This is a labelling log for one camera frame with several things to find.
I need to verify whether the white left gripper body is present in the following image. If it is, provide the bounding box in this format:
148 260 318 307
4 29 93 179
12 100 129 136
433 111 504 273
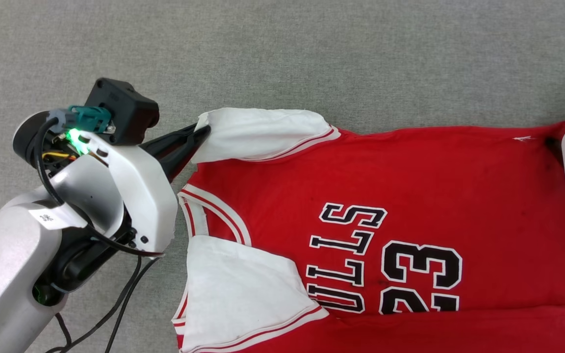
12 111 179 256

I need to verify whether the teal left camera cable connector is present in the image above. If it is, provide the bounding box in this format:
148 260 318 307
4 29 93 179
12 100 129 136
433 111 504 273
47 105 112 134

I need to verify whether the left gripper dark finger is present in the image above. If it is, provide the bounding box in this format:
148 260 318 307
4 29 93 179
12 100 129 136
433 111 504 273
157 132 209 183
139 123 211 157

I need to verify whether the red white basketball jersey shirt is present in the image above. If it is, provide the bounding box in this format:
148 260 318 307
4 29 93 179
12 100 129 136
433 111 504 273
171 108 565 353

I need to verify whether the grey fabric surface cover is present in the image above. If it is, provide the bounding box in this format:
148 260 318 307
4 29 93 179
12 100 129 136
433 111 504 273
0 0 565 353

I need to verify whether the white cable label tag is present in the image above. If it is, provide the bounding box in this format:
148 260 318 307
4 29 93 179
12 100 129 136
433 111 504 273
27 202 88 231

